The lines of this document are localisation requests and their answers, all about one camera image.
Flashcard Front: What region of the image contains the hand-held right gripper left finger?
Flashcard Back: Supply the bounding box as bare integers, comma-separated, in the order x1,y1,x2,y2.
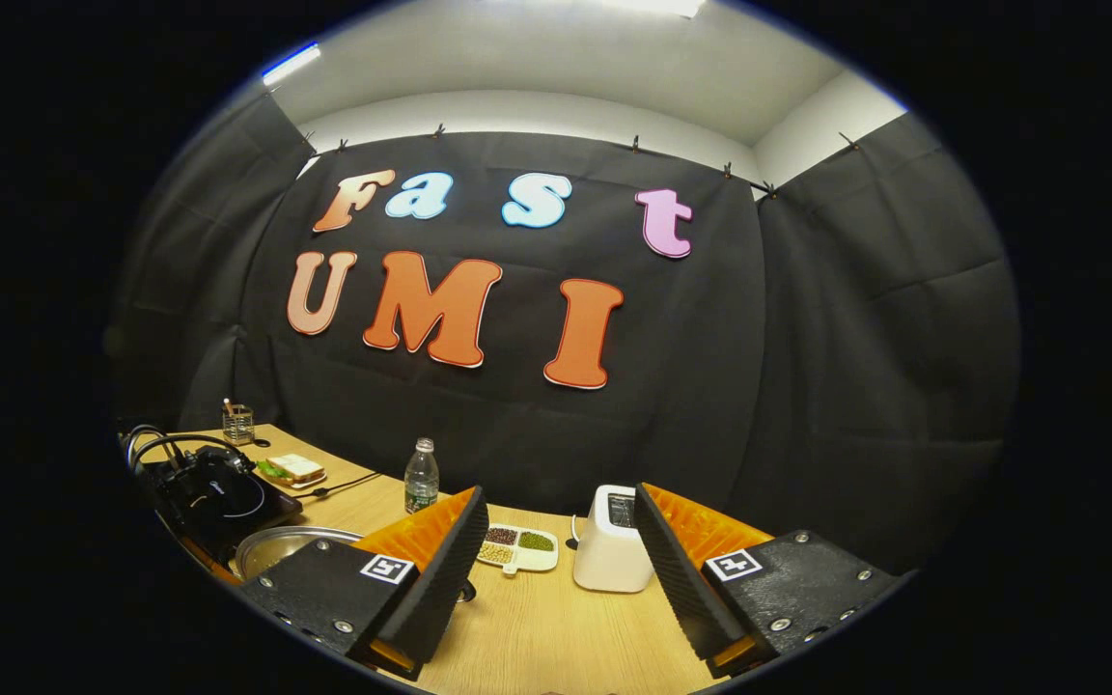
236,486,489,681

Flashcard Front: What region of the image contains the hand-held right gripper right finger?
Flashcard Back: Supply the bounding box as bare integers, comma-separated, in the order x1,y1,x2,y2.
633,483,904,681

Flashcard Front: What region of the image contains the steel pot with soybeans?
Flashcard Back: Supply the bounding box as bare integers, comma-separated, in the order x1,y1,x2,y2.
233,525,477,603

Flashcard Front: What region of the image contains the black induction cooktop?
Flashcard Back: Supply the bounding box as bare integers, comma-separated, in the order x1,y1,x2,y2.
136,444,304,567

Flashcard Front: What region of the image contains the white toaster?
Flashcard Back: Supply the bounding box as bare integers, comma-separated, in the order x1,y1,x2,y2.
571,484,656,594

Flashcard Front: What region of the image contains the white divided dish of beans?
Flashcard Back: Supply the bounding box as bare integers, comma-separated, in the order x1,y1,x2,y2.
475,522,561,578

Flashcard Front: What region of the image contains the clear plastic water bottle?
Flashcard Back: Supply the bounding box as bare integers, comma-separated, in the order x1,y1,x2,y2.
403,437,441,515

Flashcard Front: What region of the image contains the sandwich on small plate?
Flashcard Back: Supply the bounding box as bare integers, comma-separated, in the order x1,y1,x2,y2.
254,453,329,490

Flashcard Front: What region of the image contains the row of black clips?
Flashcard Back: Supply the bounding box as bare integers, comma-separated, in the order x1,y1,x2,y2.
266,87,862,200

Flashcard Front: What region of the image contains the narrow ceiling light panel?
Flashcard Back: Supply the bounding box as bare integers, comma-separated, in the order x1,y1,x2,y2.
261,42,322,87

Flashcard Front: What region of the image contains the large ceiling light panel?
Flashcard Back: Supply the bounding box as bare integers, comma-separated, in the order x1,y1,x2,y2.
604,0,708,19

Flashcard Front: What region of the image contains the black cooktop power cable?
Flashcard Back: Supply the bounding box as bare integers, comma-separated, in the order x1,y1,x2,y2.
120,423,384,501

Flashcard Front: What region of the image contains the small wire basket holder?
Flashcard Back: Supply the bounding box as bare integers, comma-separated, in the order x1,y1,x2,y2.
221,397,257,446

